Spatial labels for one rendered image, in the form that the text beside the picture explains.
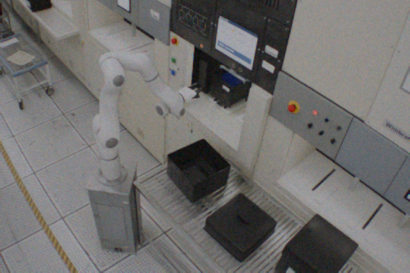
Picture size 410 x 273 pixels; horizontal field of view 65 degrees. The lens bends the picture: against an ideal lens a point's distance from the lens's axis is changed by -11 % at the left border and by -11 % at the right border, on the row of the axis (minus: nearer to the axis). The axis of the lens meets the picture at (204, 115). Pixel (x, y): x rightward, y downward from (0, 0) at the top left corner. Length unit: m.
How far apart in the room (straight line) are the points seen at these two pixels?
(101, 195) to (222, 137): 0.86
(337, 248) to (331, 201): 0.44
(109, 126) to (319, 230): 1.20
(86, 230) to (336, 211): 1.88
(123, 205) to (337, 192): 1.32
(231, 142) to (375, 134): 1.05
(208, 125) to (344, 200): 1.02
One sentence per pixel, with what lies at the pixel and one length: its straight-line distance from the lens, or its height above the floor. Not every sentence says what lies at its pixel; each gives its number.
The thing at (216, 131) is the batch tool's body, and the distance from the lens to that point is 2.42.
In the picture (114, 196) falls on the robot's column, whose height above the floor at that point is 0.71.
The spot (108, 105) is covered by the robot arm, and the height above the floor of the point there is 1.33.
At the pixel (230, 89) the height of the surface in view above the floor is 1.09.
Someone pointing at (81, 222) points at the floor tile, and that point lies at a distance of 3.03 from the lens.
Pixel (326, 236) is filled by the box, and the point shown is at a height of 1.01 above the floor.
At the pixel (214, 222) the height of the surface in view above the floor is 0.86.
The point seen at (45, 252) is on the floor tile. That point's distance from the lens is 2.95.
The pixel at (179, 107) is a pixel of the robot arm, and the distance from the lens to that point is 1.98.
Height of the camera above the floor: 2.48
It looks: 40 degrees down
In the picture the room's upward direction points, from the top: 7 degrees clockwise
